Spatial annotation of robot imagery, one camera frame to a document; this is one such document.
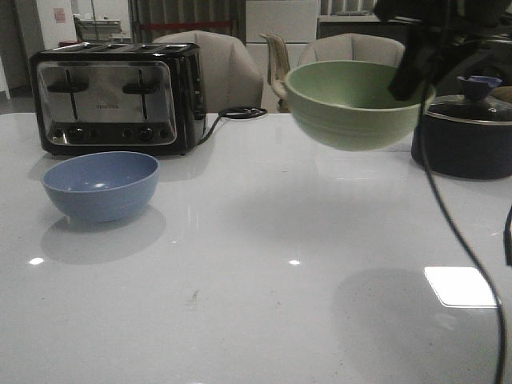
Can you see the white cabinet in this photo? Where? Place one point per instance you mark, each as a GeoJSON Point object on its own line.
{"type": "Point", "coordinates": [294, 21]}

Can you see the black and chrome toaster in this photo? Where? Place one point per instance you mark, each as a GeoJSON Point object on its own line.
{"type": "Point", "coordinates": [96, 97]}

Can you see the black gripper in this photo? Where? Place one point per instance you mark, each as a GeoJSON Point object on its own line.
{"type": "Point", "coordinates": [458, 22]}

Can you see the dark blue cooking pot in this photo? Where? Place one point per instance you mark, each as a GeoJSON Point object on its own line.
{"type": "Point", "coordinates": [464, 149]}

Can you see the beige chair on right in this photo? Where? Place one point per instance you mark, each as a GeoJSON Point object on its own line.
{"type": "Point", "coordinates": [351, 47]}

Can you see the green bowl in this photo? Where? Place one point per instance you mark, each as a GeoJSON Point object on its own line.
{"type": "Point", "coordinates": [347, 105]}

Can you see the glass pot lid blue knob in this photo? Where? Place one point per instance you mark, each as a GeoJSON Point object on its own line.
{"type": "Point", "coordinates": [474, 104]}

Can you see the beige chair on left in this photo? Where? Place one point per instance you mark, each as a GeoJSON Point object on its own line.
{"type": "Point", "coordinates": [231, 77]}

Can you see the beige office chair behind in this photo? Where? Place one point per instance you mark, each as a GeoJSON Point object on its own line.
{"type": "Point", "coordinates": [277, 69]}

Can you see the blue bowl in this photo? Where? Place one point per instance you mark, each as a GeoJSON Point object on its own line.
{"type": "Point", "coordinates": [102, 187]}

